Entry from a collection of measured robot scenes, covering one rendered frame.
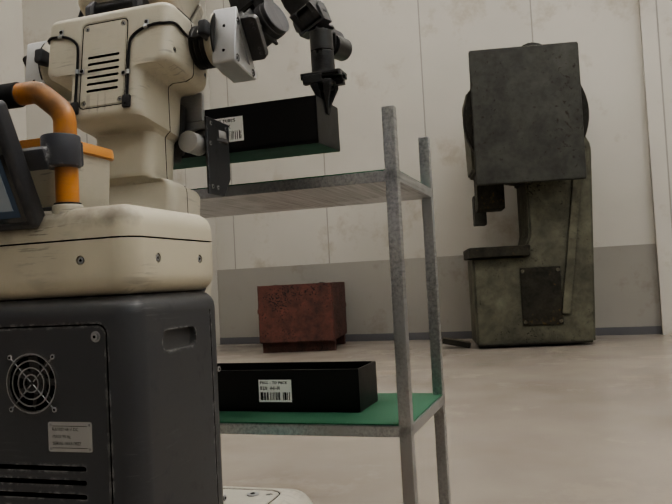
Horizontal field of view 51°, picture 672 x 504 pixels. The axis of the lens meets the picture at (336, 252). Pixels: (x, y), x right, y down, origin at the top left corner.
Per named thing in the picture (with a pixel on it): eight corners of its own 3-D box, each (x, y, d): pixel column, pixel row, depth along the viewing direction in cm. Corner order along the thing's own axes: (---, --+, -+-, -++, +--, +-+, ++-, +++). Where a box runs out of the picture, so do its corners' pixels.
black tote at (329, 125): (108, 166, 183) (105, 123, 183) (145, 172, 199) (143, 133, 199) (318, 142, 166) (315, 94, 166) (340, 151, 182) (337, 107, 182)
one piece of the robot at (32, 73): (42, 90, 148) (46, 40, 149) (23, 93, 149) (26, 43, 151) (74, 107, 157) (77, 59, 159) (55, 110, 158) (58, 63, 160)
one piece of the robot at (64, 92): (45, 32, 146) (34, 34, 147) (42, 83, 144) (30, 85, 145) (84, 58, 158) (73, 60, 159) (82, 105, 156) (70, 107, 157)
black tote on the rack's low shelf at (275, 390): (166, 410, 201) (165, 371, 202) (197, 400, 218) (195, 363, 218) (360, 412, 183) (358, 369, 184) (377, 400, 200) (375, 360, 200)
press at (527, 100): (601, 336, 713) (582, 56, 724) (606, 350, 589) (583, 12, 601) (455, 339, 759) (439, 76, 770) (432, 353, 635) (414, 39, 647)
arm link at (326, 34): (304, 27, 173) (323, 22, 170) (320, 34, 179) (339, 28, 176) (306, 56, 173) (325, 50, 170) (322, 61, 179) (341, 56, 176)
